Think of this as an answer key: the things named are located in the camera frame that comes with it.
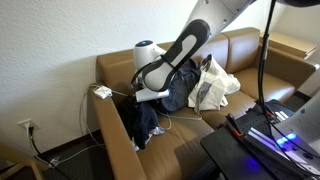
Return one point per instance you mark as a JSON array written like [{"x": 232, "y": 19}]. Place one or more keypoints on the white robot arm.
[{"x": 213, "y": 13}]

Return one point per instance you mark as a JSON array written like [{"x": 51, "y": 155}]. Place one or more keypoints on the black backpack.
[{"x": 181, "y": 86}]

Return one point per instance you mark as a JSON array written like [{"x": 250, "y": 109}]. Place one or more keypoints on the white grey cloth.
[{"x": 156, "y": 131}]

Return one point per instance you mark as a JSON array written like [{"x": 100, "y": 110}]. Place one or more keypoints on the white tote bag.
[{"x": 213, "y": 86}]

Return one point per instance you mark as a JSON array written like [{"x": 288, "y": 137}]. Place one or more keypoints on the white power adapter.
[{"x": 102, "y": 92}]

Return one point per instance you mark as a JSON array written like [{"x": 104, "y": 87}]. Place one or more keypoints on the tan leather sofa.
[{"x": 173, "y": 150}]

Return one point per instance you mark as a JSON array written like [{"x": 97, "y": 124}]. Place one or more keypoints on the orange black clamp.
[{"x": 234, "y": 126}]

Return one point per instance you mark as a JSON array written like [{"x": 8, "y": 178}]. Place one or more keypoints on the black mounting table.
[{"x": 230, "y": 156}]

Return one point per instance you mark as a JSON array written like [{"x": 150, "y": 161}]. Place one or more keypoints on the wooden chair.
[{"x": 23, "y": 161}]

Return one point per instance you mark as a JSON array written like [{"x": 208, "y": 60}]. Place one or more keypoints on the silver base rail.
[{"x": 266, "y": 140}]

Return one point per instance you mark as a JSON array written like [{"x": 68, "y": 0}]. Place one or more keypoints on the white wall outlet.
[{"x": 26, "y": 124}]

